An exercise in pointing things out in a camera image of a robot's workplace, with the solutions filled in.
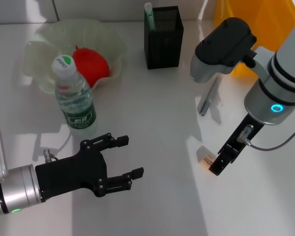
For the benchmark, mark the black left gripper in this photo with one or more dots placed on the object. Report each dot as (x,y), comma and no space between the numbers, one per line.
(71,172)

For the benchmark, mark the green-label clear water bottle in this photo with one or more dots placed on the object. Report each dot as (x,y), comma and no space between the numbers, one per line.
(73,98)

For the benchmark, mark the beige eraser with paper sleeve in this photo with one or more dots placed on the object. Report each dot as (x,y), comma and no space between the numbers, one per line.
(204,158)

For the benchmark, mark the red-orange toy orange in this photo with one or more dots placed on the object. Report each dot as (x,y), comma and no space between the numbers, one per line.
(93,66)

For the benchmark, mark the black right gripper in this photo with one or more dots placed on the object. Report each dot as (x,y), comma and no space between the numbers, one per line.
(253,123)

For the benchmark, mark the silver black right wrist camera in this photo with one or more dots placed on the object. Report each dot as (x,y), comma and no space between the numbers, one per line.
(223,44)

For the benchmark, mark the black mesh pen holder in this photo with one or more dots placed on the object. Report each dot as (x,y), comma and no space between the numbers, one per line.
(164,49)

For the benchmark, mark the pale green glass fruit plate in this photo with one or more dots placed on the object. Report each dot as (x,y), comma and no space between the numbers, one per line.
(39,49)

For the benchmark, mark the mint green utility knife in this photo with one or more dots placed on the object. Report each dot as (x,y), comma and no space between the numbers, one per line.
(150,17)

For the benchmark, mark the yellow plastic storage bin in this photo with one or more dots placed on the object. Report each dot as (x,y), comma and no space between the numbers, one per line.
(273,14)

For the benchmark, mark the grey marker pen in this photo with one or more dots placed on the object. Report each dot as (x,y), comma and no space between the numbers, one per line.
(206,100)

